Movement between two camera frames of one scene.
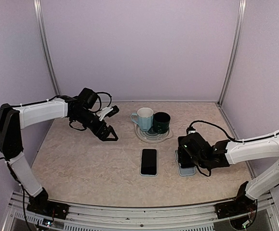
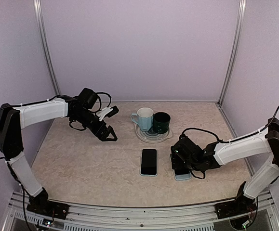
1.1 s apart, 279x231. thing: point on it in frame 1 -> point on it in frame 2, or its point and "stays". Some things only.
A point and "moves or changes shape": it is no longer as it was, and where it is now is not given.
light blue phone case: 149,162 stays
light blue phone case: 184,172 moves or changes shape
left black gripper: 97,132 stays
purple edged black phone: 149,163 stays
